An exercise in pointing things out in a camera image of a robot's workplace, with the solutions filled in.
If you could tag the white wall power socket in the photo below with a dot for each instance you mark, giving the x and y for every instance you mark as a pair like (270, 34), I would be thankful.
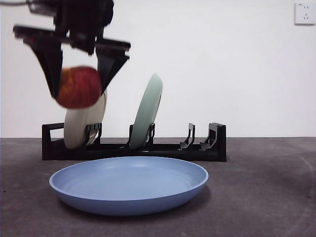
(304, 13)

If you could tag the red yellow apple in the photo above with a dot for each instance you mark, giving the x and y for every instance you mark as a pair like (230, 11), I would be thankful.
(79, 86)

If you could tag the blue plate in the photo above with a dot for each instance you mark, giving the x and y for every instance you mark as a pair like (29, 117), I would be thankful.
(128, 187)

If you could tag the black plate rack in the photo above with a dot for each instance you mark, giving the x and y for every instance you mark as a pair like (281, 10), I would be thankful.
(160, 155)

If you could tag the pale green plate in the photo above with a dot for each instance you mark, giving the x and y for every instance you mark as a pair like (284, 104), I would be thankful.
(148, 106)

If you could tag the cream white plate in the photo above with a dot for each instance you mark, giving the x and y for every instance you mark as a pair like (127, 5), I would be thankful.
(74, 128)

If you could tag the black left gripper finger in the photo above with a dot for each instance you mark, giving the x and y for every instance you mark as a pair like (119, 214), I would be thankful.
(108, 66)
(50, 64)

